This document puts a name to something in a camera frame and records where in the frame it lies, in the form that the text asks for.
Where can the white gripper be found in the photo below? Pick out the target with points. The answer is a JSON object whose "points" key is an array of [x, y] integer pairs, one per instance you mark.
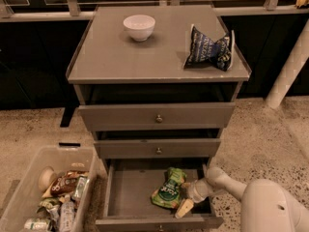
{"points": [[195, 190]]}

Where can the green rice chip bag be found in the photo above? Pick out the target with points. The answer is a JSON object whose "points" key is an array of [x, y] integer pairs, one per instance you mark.
{"points": [[168, 195]]}

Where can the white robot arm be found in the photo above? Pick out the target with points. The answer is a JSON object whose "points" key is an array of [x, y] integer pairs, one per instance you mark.
{"points": [[265, 205]]}

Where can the grey bottom drawer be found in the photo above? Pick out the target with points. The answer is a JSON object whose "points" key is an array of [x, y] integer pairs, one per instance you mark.
{"points": [[128, 206]]}

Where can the grey drawer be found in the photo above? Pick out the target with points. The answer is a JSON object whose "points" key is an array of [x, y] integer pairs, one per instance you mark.
{"points": [[128, 206], [149, 148], [157, 116]]}

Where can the grey top drawer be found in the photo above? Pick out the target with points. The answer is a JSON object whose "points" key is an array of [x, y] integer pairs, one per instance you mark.
{"points": [[157, 116]]}

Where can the grey middle drawer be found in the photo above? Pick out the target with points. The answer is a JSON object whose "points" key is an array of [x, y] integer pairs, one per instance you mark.
{"points": [[149, 148]]}

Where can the grey drawer cabinet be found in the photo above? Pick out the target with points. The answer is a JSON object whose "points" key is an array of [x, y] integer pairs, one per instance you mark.
{"points": [[112, 68]]}

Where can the brown snack bag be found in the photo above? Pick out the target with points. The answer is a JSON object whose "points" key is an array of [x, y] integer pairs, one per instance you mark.
{"points": [[64, 184]]}

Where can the blue vinegar chip bag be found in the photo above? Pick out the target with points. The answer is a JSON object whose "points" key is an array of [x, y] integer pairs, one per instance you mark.
{"points": [[205, 50]]}

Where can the small green can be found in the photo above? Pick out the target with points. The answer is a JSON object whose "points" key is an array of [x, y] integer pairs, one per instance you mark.
{"points": [[80, 187]]}

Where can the clear plastic storage bin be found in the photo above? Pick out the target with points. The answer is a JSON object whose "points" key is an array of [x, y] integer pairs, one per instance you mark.
{"points": [[27, 196]]}

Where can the clear plastic bottle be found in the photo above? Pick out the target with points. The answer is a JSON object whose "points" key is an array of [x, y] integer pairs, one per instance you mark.
{"points": [[66, 215]]}

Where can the beige wooden mushroom object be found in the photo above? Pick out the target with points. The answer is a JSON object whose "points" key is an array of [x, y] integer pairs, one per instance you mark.
{"points": [[46, 178]]}

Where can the white green snack packet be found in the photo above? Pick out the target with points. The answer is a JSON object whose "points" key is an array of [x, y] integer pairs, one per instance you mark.
{"points": [[37, 223]]}

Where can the white ceramic bowl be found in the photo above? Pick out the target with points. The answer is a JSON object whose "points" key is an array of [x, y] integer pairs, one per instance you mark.
{"points": [[139, 26]]}

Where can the white diagonal pipe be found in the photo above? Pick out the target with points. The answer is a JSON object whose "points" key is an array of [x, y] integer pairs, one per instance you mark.
{"points": [[292, 67]]}

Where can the metal window railing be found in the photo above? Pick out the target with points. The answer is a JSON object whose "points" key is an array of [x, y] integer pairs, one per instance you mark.
{"points": [[154, 4]]}

